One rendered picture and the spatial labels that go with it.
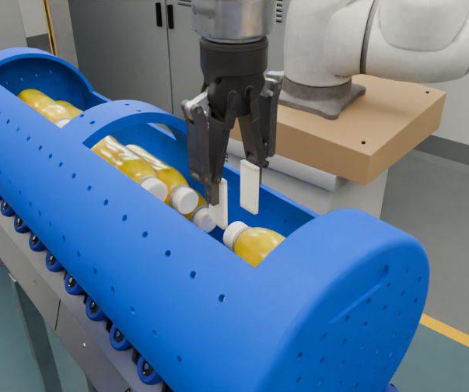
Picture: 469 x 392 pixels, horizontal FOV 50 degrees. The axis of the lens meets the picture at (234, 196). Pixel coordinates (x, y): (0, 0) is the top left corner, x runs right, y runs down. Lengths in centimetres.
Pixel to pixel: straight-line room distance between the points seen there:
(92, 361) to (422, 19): 82
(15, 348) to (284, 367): 181
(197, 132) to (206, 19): 12
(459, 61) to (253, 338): 77
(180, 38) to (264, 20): 226
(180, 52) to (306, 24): 178
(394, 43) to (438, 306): 150
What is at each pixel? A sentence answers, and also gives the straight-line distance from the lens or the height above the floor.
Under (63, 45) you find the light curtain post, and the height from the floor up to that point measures 108.
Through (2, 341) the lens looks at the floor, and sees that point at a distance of 223.
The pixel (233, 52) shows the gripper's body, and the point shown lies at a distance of 54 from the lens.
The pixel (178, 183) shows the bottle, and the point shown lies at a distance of 77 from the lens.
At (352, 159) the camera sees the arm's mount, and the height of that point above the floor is 105.
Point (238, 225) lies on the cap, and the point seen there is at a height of 112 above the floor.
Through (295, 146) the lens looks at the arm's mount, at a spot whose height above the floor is 103.
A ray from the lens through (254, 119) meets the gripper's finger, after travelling 60.
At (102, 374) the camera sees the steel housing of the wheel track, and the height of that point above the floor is 87.
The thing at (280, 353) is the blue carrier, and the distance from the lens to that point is 42.
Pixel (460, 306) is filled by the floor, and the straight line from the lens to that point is 238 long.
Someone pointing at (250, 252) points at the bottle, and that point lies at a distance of 63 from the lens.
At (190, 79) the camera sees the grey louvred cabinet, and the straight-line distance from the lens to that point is 280.
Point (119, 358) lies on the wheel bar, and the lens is 78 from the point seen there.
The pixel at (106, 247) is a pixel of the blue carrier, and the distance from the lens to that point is 59.
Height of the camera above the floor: 150
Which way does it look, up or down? 31 degrees down
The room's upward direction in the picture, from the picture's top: straight up
